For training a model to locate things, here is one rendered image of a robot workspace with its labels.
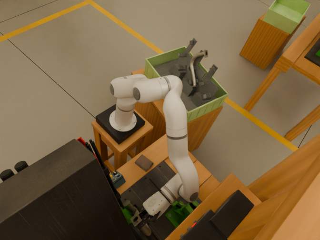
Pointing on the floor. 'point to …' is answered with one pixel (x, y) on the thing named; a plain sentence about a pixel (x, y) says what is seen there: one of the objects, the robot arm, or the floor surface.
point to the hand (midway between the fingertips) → (139, 221)
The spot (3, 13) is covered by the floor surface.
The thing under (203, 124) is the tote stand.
